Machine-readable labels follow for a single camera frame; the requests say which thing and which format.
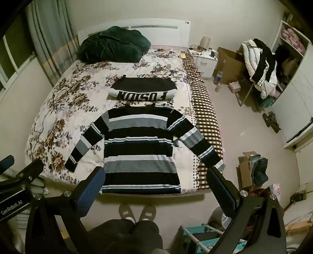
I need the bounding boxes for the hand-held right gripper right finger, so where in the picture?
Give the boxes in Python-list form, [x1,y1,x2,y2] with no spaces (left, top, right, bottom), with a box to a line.
[207,166,286,254]

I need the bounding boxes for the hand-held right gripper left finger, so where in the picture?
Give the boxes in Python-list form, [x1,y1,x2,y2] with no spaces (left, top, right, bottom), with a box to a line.
[24,166,106,254]

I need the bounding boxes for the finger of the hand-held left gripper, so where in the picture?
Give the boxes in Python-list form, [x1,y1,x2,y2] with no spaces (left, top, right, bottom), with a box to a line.
[0,155,14,175]
[15,160,45,186]

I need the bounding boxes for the striped knit sweater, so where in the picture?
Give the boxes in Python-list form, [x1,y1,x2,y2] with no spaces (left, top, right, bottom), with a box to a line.
[65,104,226,195]

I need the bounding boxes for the cardboard box with clothes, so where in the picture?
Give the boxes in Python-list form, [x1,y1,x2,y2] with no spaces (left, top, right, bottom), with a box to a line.
[236,151,270,191]

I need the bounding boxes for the grey slipper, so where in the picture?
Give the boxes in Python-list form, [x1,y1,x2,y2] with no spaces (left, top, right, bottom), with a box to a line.
[119,204,136,223]
[140,204,157,222]

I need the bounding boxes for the teal storage rack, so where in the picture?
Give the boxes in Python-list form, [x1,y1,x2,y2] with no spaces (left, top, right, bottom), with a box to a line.
[179,223,248,254]

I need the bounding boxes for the person's legs dark pants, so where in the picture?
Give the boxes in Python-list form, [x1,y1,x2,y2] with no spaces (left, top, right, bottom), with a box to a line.
[87,218,163,254]

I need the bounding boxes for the floral bed quilt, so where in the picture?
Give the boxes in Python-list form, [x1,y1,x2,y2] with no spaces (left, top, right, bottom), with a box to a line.
[26,46,211,194]

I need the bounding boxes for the brown checked blanket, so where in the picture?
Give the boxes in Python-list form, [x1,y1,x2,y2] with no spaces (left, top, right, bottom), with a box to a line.
[182,52,224,191]

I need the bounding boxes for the black shoes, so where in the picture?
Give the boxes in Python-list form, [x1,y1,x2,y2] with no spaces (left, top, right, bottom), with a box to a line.
[262,111,281,134]

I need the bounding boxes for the wooden chair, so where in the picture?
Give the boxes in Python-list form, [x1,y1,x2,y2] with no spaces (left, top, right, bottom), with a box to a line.
[237,44,278,111]

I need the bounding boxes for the window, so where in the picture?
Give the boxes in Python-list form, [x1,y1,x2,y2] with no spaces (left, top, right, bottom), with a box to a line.
[0,13,35,98]

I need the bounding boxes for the plastic water bottle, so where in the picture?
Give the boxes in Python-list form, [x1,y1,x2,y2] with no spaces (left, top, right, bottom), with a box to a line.
[213,70,224,85]

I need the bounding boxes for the folded black sweater white print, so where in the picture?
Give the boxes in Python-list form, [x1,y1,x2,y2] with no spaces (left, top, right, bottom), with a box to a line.
[108,75,178,102]

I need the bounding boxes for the white wardrobe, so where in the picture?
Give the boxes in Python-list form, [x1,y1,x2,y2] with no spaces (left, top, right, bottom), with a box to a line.
[270,20,313,150]

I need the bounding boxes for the open cardboard box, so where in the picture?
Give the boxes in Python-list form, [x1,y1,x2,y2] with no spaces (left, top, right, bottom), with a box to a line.
[212,47,248,85]

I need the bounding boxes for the white nightstand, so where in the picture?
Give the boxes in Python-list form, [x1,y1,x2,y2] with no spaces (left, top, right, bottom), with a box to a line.
[187,47,219,80]

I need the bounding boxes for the grey green curtain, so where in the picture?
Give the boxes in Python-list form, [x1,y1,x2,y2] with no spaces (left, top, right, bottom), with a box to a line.
[26,0,80,86]

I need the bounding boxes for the white padded jacket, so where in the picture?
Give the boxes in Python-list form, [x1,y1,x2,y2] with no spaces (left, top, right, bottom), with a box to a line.
[241,39,279,99]

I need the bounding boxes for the black garment white stripes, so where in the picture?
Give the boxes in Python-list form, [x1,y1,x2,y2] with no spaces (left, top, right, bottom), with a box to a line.
[252,38,277,82]

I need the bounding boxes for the dark green blanket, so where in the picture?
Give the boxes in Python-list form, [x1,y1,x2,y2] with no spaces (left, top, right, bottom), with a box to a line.
[78,26,151,63]

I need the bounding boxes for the white headboard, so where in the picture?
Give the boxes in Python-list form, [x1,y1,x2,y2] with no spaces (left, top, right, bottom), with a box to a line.
[77,20,191,48]

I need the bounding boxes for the pink blanket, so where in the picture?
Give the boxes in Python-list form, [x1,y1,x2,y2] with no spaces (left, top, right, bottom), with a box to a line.
[281,28,307,50]

